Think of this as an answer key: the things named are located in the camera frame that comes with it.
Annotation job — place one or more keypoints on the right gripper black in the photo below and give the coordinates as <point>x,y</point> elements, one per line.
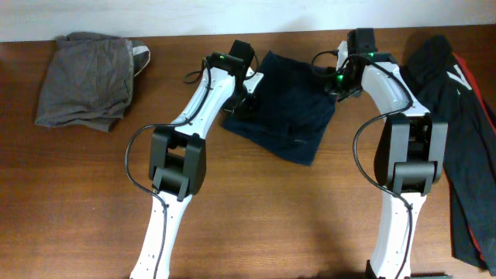
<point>331,85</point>

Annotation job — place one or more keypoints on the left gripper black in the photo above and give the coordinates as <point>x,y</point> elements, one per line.
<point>229,106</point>

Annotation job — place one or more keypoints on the navy blue shorts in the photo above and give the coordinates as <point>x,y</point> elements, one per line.
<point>292,110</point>

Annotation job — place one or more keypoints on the black garment with red trim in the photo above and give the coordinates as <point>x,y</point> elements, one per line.
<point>442,82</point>

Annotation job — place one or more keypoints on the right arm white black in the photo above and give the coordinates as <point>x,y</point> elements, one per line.
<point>409,156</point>

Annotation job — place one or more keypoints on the grey folded garment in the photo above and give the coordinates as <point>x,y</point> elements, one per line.
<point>90,80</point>

